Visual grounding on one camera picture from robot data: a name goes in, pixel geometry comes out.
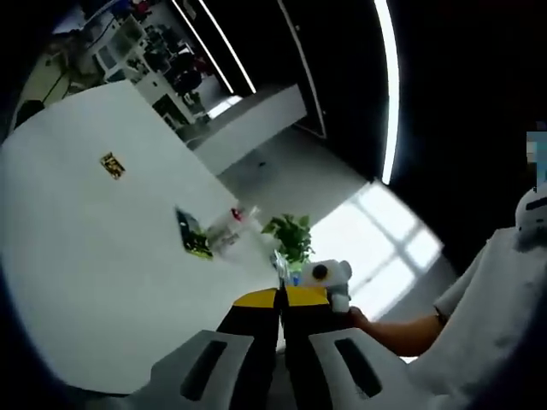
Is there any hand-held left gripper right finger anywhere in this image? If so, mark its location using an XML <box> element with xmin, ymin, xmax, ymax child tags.
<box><xmin>281</xmin><ymin>284</ymin><xmax>409</xmax><ymax>410</ymax></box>

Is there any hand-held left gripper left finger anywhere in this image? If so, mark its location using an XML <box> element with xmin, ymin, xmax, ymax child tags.
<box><xmin>149</xmin><ymin>288</ymin><xmax>282</xmax><ymax>410</ymax></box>

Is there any green foil packet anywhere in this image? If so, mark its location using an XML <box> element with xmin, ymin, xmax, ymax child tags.
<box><xmin>174</xmin><ymin>207</ymin><xmax>215</xmax><ymax>261</ymax></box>

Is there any tall red-collar skincare bottle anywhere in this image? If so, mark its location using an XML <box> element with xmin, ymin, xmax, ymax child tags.
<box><xmin>208</xmin><ymin>204</ymin><xmax>262</xmax><ymax>236</ymax></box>

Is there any person's right hand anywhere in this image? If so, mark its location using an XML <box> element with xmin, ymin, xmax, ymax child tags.
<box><xmin>348</xmin><ymin>306</ymin><xmax>373</xmax><ymax>341</ymax></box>

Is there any large window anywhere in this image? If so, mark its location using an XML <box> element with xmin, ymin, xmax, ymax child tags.
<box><xmin>306</xmin><ymin>179</ymin><xmax>445</xmax><ymax>321</ymax></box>

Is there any potted green plant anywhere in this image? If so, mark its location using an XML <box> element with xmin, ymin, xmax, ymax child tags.
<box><xmin>261</xmin><ymin>213</ymin><xmax>316</xmax><ymax>266</ymax></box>

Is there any person's white shirt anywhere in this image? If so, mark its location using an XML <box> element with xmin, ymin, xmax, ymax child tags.
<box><xmin>401</xmin><ymin>225</ymin><xmax>547</xmax><ymax>410</ymax></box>

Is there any wide ceiling light strip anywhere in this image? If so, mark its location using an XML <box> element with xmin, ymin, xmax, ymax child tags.
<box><xmin>373</xmin><ymin>0</ymin><xmax>402</xmax><ymax>185</ymax></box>

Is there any white worn device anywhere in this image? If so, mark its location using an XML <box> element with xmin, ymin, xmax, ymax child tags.
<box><xmin>514</xmin><ymin>183</ymin><xmax>547</xmax><ymax>240</ymax></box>

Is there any small gold packet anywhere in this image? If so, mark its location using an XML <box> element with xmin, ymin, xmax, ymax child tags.
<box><xmin>99</xmin><ymin>150</ymin><xmax>126</xmax><ymax>181</ymax></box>

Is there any white counter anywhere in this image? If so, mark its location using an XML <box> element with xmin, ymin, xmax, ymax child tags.
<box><xmin>149</xmin><ymin>72</ymin><xmax>210</xmax><ymax>142</ymax></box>

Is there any white shelf cart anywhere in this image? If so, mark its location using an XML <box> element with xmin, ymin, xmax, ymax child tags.
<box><xmin>91</xmin><ymin>16</ymin><xmax>144</xmax><ymax>83</ymax></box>

